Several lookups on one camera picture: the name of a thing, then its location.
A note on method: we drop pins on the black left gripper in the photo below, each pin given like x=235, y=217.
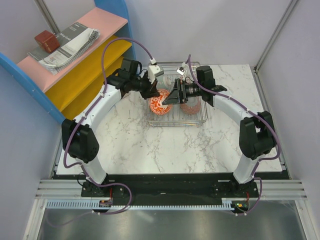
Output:
x=151, y=91

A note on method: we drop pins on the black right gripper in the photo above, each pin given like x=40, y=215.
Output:
x=178, y=94

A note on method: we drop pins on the orange white floral bowl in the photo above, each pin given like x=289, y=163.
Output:
x=156, y=103

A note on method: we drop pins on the black white floral bowl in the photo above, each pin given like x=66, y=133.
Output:
x=192, y=106

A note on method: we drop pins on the pale green ceramic bowl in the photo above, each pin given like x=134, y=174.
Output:
x=165, y=83

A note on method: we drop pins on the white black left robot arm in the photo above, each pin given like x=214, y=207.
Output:
x=79, y=142

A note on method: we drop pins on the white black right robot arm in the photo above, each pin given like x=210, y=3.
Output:
x=256, y=130

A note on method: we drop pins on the blue pink yellow shelf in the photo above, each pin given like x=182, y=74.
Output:
x=66, y=93

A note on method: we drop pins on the spiral bound setup guide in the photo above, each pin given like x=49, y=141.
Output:
x=74, y=42

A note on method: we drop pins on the red brown cube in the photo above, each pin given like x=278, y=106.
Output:
x=47, y=41

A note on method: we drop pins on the metal wire dish rack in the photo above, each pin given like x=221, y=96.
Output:
x=176, y=117

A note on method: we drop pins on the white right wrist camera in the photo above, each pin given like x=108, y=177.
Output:
x=183, y=70

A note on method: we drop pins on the aluminium frame rail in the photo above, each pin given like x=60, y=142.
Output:
x=276, y=33

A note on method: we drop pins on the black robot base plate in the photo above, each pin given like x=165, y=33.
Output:
x=179, y=188

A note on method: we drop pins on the white slotted cable duct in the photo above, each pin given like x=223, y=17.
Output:
x=100, y=205

